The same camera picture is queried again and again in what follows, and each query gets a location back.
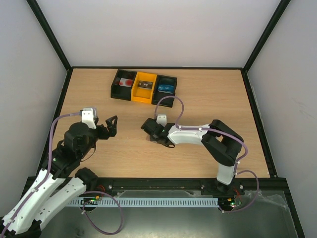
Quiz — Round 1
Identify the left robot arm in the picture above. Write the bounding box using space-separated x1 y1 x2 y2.
0 110 118 238

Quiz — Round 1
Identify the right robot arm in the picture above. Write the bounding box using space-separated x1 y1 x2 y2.
141 118 248 194

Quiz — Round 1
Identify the blue VIP card in bin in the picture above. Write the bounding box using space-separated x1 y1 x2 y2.
158 84 174 94

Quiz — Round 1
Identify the grey VIP card in bin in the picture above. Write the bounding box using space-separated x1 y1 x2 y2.
138 81 153 90

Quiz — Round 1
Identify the red white card in bin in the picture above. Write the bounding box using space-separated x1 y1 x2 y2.
114 78 133 88

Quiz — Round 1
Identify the yellow middle bin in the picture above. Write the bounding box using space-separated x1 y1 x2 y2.
131 71 157 104

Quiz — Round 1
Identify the black left bin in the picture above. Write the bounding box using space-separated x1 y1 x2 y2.
110 69 137 101

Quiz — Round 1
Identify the black bin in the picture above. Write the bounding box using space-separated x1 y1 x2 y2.
110 69 137 101
152 75 177 105

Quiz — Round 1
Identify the black right bin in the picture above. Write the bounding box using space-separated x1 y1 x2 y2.
152 75 177 105

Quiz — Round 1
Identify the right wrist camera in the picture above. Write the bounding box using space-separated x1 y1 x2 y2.
156 114 167 126

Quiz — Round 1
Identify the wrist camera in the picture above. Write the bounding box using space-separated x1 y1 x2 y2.
156 114 167 126
81 107 98 129

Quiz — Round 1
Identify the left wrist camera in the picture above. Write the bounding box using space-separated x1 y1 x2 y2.
81 107 98 129

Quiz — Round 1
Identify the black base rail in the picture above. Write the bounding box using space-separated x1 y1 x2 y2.
24 176 288 196

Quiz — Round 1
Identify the light blue slotted cable duct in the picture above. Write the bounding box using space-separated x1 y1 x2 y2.
67 197 218 208

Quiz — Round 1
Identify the black enclosure frame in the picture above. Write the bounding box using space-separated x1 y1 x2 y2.
4 0 307 238

